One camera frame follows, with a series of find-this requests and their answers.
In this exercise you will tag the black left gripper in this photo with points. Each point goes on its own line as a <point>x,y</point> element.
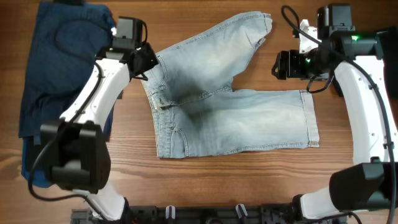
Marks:
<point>144,61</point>

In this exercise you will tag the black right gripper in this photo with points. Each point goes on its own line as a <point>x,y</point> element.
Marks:
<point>280,65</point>

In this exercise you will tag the light blue denim shorts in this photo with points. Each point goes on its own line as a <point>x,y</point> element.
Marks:
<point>196,111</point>

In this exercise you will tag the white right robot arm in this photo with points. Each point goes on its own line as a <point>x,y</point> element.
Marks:
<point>355,61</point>

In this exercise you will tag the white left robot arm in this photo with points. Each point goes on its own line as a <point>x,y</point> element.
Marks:
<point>75,156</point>

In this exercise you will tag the dark blue folded garment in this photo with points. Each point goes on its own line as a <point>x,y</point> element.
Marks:
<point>66,38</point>

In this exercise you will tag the black folded garment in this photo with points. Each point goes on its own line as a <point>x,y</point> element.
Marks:
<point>388,39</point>

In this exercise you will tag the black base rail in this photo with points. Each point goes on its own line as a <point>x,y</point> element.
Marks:
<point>264,214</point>

